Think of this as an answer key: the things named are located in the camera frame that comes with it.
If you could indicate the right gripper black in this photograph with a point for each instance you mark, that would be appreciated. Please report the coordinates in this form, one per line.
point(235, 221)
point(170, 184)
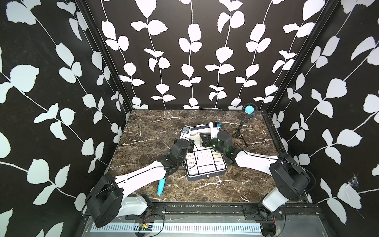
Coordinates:
point(206, 141)

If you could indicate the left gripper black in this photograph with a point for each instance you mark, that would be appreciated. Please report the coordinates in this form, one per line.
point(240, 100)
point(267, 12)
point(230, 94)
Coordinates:
point(190, 144)

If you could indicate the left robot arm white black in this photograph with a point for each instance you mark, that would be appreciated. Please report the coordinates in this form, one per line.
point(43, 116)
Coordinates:
point(110, 198)

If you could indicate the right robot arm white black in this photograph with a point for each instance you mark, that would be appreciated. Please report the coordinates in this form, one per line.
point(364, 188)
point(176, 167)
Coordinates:
point(290, 178)

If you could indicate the black mini tripod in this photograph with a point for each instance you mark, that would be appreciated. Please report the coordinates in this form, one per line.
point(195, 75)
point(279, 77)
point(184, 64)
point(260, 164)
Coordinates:
point(238, 133)

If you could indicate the cyan ball on tripod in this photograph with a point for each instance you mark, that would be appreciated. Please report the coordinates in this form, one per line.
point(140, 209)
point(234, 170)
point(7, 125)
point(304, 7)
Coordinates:
point(249, 109)

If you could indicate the cyan marker pen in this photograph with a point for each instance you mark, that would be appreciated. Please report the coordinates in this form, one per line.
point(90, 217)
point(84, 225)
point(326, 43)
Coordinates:
point(161, 186)

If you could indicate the small circuit board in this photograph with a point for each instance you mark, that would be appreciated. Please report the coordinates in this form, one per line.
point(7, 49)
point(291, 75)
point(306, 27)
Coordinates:
point(145, 227)

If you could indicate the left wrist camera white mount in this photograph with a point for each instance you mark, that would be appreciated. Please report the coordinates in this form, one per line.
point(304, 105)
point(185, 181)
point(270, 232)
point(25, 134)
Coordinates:
point(185, 133)

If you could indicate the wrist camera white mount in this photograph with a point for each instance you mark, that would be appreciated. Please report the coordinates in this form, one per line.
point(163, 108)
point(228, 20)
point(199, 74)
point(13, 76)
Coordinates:
point(214, 128)
point(185, 133)

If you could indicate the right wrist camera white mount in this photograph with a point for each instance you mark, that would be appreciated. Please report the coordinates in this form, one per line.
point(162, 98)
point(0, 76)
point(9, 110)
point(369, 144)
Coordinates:
point(214, 128)

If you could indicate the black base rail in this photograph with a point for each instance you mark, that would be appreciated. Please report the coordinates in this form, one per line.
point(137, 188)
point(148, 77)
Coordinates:
point(248, 210)

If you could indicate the white perforated cable tray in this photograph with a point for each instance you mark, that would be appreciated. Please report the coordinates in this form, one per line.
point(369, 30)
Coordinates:
point(183, 228)

